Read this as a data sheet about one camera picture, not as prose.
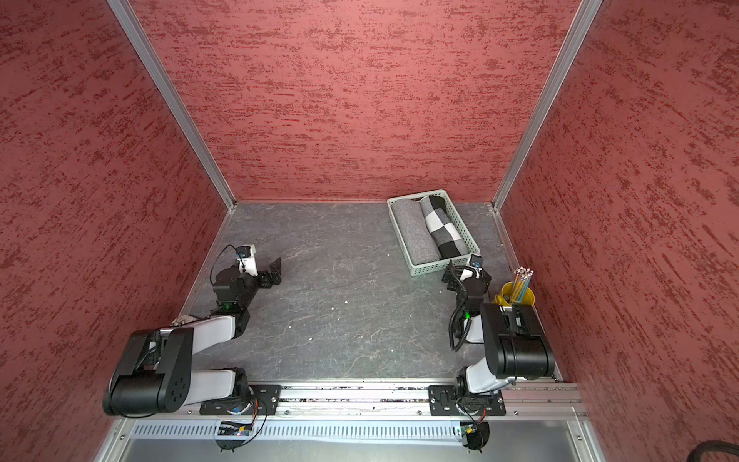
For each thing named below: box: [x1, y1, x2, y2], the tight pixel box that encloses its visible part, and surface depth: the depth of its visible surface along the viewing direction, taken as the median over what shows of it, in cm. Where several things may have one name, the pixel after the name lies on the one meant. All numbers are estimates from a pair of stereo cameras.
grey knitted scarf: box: [391, 198, 441, 265], surface depth 105 cm
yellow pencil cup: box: [493, 281, 536, 307], surface depth 85 cm
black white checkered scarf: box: [419, 194, 469, 259], surface depth 108 cm
